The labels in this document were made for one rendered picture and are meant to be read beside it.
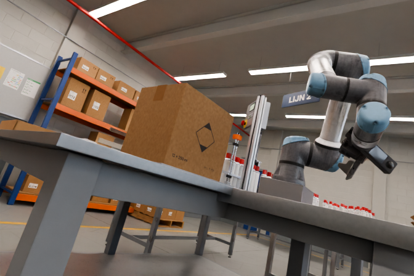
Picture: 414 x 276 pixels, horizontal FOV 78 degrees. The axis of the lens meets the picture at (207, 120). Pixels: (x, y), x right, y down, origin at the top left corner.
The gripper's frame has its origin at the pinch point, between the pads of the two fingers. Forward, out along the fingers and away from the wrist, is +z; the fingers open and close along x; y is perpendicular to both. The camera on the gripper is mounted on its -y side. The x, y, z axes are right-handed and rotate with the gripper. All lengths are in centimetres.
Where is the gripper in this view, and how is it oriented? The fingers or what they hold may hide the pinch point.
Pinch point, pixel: (360, 166)
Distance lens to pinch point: 112.2
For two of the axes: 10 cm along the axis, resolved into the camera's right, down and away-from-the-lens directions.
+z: 3.1, 5.1, 8.0
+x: -6.9, 7.0, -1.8
